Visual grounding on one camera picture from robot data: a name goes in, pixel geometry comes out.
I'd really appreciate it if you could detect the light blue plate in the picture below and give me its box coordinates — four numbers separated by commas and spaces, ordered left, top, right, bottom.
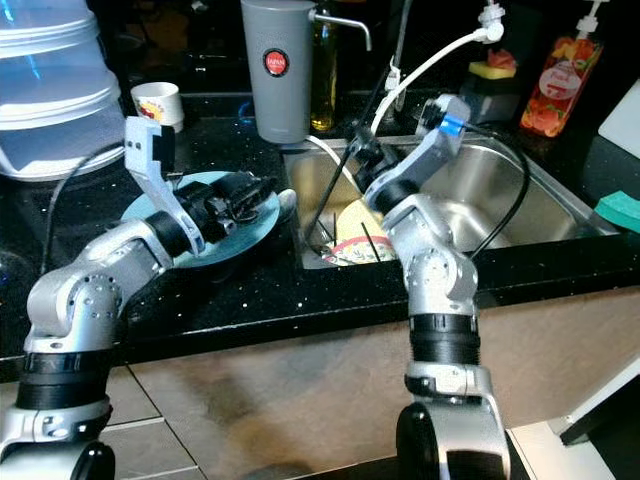
122, 170, 297, 270

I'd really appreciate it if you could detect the black chopstick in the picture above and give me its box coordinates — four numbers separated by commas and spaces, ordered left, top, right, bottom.
305, 68, 396, 243
363, 235, 386, 263

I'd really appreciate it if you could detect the yellow oil bottle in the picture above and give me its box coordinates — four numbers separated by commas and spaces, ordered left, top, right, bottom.
308, 0, 339, 133

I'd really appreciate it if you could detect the grey water filter canister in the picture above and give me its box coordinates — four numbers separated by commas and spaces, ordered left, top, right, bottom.
240, 0, 373, 144

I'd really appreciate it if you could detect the yellow patterned plate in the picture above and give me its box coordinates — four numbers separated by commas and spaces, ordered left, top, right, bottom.
325, 198, 406, 266

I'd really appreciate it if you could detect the white printed mug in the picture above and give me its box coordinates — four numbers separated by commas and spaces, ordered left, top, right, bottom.
130, 82, 184, 134

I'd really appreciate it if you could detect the chrome sink faucet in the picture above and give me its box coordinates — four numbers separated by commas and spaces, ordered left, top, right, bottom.
390, 0, 413, 113

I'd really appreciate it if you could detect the dark sponge holder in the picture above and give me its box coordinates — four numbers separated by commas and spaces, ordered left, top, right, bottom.
465, 75, 523, 123

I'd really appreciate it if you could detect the yellow sponge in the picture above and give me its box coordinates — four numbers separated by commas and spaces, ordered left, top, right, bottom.
470, 60, 518, 81

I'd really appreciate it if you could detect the red scrubber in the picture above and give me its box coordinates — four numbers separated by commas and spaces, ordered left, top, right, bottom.
488, 48, 518, 69

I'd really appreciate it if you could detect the stainless steel sink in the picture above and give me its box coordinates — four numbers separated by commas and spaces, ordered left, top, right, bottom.
282, 135, 621, 269

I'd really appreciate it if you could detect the white stacked food container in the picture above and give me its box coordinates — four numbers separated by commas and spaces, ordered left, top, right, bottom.
0, 0, 129, 181

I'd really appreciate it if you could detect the beige sink cabinet front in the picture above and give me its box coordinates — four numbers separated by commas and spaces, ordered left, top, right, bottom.
128, 290, 640, 480

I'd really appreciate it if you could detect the orange dish soap bottle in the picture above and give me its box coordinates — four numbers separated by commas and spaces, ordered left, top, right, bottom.
518, 0, 611, 139

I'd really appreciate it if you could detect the beige drawer front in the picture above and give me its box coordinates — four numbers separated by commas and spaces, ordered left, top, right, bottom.
110, 365, 161, 426
110, 420, 196, 480

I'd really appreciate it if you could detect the green sponge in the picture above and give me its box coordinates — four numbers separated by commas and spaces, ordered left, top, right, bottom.
595, 192, 640, 234

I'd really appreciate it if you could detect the white cutting board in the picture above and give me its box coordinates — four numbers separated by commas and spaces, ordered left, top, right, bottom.
597, 75, 640, 161

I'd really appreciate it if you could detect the white cabinet side panel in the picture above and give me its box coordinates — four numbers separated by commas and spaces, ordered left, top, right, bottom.
555, 385, 640, 446

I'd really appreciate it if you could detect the black built-in appliance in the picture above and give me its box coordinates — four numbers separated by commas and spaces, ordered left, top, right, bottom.
560, 395, 640, 480

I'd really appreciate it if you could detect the thin white filter hose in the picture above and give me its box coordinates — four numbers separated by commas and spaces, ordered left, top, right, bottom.
305, 135, 351, 176

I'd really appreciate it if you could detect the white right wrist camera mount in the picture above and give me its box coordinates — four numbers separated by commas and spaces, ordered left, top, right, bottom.
363, 95, 474, 208

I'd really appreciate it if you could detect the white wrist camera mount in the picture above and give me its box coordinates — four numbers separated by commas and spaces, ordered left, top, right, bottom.
363, 95, 474, 208
124, 116, 203, 259

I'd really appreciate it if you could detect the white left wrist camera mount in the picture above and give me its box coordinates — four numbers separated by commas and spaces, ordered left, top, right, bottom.
124, 116, 203, 259

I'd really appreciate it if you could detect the thick white faucet hose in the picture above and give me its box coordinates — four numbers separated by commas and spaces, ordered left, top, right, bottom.
370, 5, 506, 141

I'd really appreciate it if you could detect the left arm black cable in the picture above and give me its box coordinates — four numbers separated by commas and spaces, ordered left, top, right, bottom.
43, 150, 136, 301

